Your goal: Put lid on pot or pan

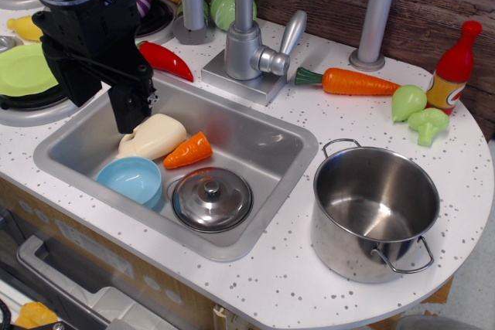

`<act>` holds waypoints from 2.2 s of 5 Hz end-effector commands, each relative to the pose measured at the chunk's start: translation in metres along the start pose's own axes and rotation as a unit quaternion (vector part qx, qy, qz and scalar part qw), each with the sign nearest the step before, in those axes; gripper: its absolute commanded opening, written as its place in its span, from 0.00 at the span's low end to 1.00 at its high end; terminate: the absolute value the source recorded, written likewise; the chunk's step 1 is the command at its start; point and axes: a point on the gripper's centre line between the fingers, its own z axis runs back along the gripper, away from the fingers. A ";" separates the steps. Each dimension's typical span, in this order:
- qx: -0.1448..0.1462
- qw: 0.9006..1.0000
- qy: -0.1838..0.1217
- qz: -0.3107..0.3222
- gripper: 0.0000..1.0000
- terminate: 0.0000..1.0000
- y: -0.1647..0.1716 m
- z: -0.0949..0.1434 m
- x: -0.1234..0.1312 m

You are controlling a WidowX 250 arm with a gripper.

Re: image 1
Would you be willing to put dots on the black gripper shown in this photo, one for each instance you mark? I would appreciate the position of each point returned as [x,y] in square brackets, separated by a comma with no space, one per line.
[90,42]

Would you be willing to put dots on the steel pot lid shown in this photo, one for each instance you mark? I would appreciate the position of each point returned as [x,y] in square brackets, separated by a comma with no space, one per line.
[212,200]

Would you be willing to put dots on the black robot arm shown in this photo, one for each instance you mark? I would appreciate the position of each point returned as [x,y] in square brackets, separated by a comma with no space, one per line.
[88,43]

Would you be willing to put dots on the stainless steel pot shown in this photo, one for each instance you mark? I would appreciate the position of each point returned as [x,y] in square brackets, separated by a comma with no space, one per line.
[372,210]

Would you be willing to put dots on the cream toy milk jug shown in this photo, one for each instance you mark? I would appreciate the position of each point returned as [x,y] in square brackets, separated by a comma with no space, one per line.
[158,136]

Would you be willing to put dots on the red toy chili pepper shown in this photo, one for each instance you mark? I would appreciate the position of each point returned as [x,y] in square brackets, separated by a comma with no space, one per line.
[161,58]

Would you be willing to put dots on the light blue toy bowl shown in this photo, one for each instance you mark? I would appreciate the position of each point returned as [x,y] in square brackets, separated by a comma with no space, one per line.
[136,178]

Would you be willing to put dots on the orange toy carrot half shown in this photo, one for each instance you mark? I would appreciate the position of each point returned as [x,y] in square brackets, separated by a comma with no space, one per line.
[194,149]

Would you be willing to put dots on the back right stove burner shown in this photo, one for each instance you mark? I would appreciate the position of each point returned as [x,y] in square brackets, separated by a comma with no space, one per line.
[156,26]

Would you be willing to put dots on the front left stove burner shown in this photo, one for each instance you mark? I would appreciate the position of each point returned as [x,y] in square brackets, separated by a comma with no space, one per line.
[37,109]

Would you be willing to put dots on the left silver support pole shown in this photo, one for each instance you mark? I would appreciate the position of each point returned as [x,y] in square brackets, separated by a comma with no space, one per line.
[191,22]

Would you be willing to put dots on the green toy plate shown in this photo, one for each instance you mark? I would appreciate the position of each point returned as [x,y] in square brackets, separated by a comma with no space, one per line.
[24,71]

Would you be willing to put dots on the silver toy faucet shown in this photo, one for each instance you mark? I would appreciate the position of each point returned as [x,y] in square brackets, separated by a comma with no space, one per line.
[248,68]

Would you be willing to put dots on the yellow toy banana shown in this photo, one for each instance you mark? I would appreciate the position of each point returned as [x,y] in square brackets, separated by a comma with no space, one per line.
[25,28]

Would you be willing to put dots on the green toy cabbage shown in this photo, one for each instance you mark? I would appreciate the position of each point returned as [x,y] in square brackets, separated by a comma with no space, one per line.
[222,13]

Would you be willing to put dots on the silver stove knob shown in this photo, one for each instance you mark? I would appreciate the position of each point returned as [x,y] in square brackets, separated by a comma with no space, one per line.
[9,42]

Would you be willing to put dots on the silver toy sink basin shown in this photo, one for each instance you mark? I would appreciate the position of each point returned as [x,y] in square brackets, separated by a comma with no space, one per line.
[270,154]

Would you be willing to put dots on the whole toy carrot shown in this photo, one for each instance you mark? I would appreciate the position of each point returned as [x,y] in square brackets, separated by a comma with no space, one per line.
[346,82]

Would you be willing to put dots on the yellow toy on floor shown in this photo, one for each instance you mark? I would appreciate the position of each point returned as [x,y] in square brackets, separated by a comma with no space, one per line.
[35,314]

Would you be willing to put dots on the light green toy pear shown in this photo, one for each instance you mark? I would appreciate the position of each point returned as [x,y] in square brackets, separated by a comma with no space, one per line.
[407,100]

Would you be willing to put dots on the green toy broccoli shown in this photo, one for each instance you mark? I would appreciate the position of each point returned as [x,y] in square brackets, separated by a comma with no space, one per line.
[428,123]

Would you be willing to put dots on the red toy ketchup bottle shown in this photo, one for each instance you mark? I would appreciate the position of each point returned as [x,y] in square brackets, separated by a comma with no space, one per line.
[453,70]

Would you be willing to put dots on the toy oven door handle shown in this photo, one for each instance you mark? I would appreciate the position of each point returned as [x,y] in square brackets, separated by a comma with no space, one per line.
[76,284]

